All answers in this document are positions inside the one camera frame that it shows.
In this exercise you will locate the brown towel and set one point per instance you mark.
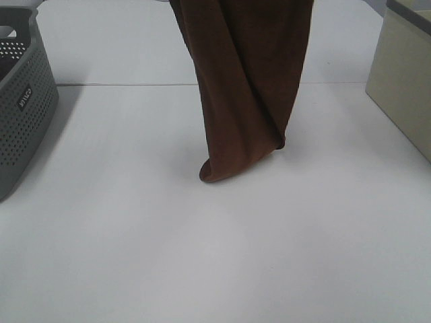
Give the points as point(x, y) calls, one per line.
point(248, 58)

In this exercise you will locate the grey perforated plastic basket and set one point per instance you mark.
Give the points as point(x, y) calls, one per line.
point(29, 95)

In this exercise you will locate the beige fabric storage box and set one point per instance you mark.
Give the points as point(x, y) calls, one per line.
point(399, 79)

